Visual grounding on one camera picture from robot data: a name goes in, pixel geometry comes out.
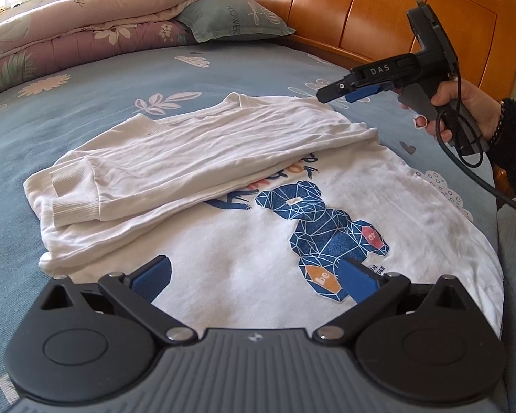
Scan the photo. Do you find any pink floral folded quilt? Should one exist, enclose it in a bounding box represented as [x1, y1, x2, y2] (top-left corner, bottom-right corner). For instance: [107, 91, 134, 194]
[0, 0, 199, 93]

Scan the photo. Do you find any blue patterned bed sheet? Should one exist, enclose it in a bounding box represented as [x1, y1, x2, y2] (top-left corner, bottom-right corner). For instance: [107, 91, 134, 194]
[0, 43, 503, 412]

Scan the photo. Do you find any person's right hand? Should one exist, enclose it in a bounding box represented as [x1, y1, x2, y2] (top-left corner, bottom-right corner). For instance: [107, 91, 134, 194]
[431, 79, 501, 141]

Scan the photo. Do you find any white printed sweatshirt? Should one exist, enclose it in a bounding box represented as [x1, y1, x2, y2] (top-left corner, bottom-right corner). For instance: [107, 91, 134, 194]
[24, 93, 504, 331]

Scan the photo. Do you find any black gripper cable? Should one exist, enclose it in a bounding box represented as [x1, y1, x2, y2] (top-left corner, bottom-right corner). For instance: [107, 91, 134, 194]
[433, 61, 516, 220]

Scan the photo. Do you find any wooden headboard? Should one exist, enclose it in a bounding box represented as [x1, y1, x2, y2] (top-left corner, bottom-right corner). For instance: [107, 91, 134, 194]
[255, 0, 516, 100]

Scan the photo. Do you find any green flower pillow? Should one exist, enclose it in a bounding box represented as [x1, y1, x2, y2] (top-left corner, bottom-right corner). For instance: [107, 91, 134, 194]
[176, 0, 295, 43]

